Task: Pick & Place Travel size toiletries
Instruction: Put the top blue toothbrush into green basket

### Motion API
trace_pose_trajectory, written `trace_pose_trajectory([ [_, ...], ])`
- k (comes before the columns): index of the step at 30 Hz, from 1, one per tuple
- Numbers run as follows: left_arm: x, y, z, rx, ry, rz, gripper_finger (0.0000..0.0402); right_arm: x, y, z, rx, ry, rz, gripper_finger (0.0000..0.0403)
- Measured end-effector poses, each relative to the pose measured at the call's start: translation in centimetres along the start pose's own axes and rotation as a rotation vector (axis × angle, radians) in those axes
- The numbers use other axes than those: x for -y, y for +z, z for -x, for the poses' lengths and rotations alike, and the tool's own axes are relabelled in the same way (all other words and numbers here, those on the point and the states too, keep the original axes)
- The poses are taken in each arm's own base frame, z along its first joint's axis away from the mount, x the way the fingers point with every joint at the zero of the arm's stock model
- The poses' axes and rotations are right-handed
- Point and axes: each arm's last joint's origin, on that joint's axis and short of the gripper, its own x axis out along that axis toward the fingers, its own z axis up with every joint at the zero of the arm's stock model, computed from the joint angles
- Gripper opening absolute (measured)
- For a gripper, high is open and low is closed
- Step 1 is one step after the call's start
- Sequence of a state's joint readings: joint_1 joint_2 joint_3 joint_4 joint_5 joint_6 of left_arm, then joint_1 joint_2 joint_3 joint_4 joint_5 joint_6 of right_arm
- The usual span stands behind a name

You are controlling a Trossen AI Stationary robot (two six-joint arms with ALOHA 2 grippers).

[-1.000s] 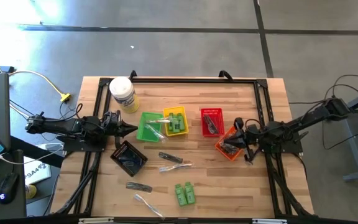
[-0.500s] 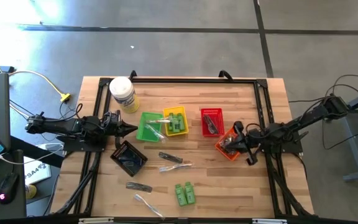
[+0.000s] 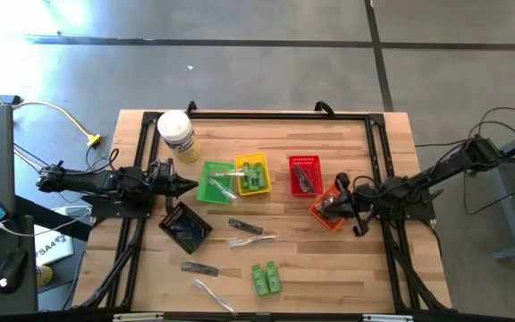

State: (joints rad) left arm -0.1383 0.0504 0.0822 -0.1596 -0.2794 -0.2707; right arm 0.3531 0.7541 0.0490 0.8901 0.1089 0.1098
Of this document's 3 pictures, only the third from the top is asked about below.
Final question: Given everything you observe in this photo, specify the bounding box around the red plastic basket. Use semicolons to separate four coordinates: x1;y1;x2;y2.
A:
288;155;325;198

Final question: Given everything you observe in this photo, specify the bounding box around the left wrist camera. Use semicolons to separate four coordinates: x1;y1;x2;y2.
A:
149;161;169;181

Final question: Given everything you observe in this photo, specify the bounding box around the white printed box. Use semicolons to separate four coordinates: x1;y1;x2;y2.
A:
33;223;75;267

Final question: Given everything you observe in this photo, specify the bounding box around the orange plastic basket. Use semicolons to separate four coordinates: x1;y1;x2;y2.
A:
308;182;349;233

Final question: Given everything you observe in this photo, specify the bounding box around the clear toiletry item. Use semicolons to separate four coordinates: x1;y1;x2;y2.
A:
317;191;337;216
228;233;279;250

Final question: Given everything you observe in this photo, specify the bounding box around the Lysol wipes canister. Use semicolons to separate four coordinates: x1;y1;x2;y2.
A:
156;109;202;165

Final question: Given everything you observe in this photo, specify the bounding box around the yellow plastic basket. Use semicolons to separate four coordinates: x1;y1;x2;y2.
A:
233;152;273;197

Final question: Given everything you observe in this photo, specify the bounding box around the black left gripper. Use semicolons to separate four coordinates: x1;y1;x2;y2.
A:
148;158;199;215

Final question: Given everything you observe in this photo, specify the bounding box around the white toothbrush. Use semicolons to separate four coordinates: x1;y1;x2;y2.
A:
209;169;247;180
207;177;234;198
219;185;244;208

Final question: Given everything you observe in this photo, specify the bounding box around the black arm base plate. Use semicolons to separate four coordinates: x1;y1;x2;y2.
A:
376;187;437;223
81;194;156;220

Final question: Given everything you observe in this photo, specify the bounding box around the yellow cable with plug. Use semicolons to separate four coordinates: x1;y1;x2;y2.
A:
11;100;103;148

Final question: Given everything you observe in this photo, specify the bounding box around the black frame side rail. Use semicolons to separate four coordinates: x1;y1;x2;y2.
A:
364;112;419;312
105;111;164;310

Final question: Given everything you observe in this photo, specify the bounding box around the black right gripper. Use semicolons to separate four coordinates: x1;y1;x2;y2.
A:
326;172;377;238

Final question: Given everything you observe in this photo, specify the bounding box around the black plastic basket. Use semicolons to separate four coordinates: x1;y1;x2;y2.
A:
157;200;214;255

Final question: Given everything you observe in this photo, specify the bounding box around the white frame strip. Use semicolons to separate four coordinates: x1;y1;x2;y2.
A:
113;311;165;322
362;313;414;322

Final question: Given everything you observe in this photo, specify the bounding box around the black diagonal frame brace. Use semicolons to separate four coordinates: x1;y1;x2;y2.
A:
78;217;148;310
382;218;453;313

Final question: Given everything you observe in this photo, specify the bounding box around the white phone cable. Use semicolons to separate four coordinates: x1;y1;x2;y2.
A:
0;205;93;238

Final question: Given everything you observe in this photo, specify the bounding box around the white item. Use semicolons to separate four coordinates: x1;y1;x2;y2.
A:
192;277;238;314

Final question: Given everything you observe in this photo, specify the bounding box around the black computer mouse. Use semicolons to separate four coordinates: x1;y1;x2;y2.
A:
0;247;29;295

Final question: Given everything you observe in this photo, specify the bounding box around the dark comb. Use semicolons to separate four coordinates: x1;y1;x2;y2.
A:
291;164;317;195
180;260;221;278
227;217;265;236

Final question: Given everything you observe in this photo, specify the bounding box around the black table edge rail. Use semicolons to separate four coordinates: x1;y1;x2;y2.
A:
143;111;386;122

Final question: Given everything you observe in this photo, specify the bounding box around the small yellow object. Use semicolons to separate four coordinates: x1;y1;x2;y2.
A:
36;264;55;287

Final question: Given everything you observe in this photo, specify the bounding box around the green plastic basket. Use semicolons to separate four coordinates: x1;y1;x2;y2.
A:
195;160;237;206

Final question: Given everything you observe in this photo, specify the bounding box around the black floor cable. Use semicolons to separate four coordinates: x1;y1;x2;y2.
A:
413;106;515;216

